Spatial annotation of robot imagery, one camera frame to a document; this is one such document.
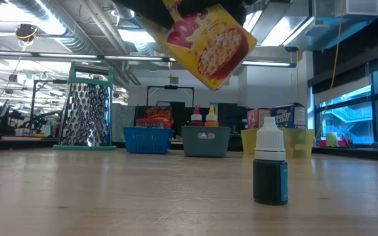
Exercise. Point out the yellow cereal box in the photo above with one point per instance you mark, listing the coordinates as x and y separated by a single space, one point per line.
208 46

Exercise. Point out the brown orange snack packet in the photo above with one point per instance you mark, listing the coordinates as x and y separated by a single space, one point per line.
157 113

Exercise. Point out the red box with grey end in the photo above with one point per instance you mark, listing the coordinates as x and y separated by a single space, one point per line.
149 123

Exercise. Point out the yellow mustard squeeze bottle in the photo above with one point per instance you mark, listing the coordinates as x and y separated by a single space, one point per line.
211 119

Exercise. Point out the red ketchup squeeze bottle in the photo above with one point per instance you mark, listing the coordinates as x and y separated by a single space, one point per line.
196 119

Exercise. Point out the blue-label dark dropper bottle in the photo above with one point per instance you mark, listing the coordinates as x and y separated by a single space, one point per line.
270 180

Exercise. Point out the long fluorescent light fixture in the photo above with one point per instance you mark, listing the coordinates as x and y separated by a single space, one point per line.
133 58
57 55
267 63

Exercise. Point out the black cabinets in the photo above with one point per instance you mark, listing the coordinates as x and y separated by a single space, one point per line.
235 114

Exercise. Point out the grey background panel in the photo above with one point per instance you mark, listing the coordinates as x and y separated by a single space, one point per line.
123 121

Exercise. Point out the white ceiling air unit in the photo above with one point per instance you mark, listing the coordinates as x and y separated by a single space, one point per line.
363 8

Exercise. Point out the blue plastic bin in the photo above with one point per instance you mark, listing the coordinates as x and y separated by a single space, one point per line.
148 141

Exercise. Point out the grey plastic bin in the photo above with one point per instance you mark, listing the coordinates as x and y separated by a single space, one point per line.
205 147

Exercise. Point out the yellow translucent plastic bin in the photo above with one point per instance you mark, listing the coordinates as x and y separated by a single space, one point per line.
299 142

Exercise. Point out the small red container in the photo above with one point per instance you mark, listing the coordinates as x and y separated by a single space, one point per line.
322 143

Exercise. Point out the pale green container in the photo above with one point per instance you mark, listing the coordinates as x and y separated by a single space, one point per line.
331 139

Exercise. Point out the round silver air duct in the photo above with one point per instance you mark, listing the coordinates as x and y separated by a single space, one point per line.
123 14

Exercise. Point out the grey wall vent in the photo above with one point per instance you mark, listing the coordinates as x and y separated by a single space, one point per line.
174 80

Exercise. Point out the large silver air duct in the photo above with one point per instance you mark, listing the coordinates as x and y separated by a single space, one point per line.
54 23

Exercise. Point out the black background rack frame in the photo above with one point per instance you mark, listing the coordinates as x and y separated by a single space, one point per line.
34 98

